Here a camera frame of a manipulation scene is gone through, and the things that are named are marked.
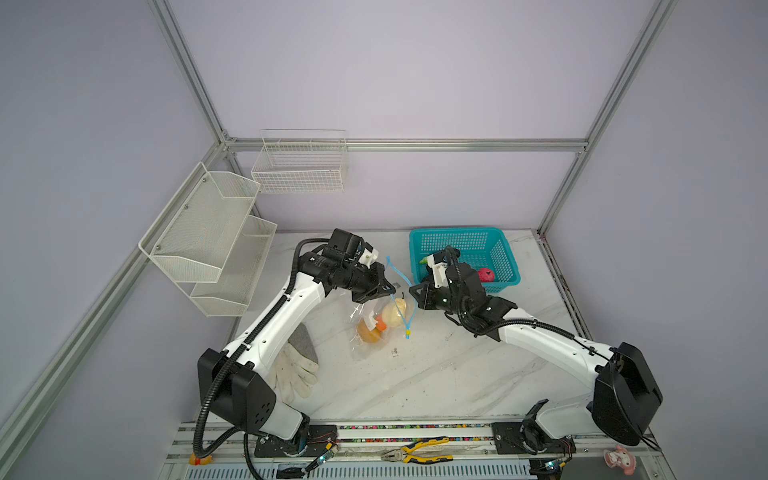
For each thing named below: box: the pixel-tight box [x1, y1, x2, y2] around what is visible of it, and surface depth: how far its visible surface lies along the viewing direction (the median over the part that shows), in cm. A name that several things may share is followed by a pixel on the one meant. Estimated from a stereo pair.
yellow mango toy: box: [358, 319, 381, 343], surface depth 86 cm
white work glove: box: [274, 342, 319, 403], surface depth 85 cm
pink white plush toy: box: [603, 445, 637, 476], surface depth 70 cm
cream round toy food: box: [382, 298, 407, 328], surface depth 83 cm
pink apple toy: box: [478, 268, 495, 282], surface depth 103 cm
